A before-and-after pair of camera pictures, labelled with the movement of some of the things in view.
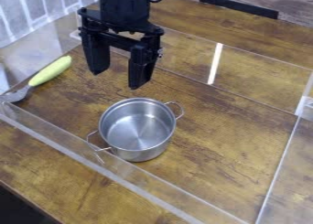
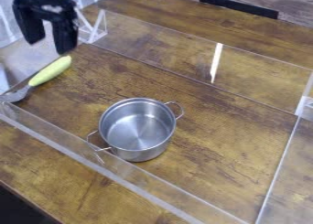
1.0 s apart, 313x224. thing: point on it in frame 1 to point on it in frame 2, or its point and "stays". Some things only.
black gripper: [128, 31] to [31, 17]
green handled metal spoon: [37, 79] stays
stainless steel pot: [135, 129] stays
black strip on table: [238, 5] stays
